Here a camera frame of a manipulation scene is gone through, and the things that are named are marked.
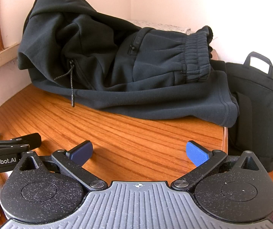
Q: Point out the black pants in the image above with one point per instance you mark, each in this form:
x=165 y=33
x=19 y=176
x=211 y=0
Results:
x=127 y=76

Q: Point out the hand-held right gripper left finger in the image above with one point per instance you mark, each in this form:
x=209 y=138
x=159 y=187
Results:
x=81 y=152

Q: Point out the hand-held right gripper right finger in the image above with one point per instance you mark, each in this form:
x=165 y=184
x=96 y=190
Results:
x=197 y=153

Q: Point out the white lace cloth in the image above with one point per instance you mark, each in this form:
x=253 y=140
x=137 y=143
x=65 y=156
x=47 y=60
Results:
x=160 y=26

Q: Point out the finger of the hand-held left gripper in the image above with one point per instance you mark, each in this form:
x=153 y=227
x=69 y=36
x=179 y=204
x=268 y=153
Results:
x=12 y=143

